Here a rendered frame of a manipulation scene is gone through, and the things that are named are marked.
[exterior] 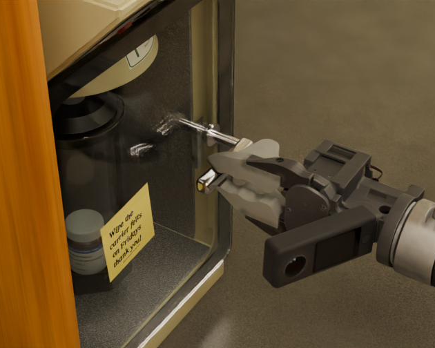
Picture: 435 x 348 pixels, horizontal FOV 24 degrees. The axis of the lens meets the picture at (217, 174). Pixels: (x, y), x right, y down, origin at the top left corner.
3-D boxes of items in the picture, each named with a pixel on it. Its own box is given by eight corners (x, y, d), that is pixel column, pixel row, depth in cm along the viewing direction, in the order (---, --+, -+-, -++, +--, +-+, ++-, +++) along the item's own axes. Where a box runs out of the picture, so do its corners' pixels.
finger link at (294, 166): (250, 176, 102) (326, 210, 99) (242, 186, 101) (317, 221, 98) (255, 140, 99) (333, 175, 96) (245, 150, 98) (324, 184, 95)
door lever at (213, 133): (166, 184, 104) (166, 163, 102) (217, 137, 110) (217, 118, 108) (210, 201, 101) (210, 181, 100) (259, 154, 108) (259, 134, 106)
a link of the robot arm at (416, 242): (425, 302, 94) (438, 237, 89) (380, 284, 96) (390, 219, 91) (456, 255, 99) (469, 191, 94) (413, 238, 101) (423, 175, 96)
